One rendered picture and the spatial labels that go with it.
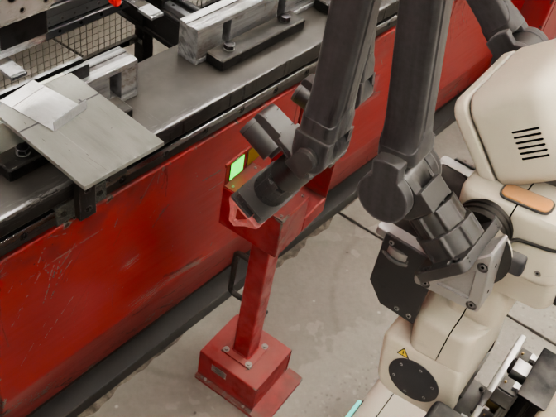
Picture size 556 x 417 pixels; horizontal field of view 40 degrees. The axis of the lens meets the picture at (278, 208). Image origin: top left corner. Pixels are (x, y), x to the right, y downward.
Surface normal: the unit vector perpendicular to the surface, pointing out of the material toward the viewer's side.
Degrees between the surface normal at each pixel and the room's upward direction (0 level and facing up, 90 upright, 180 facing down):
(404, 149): 75
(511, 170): 90
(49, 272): 90
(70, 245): 90
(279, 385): 0
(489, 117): 90
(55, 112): 0
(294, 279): 0
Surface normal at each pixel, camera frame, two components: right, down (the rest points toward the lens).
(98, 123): 0.14, -0.69
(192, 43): -0.65, 0.47
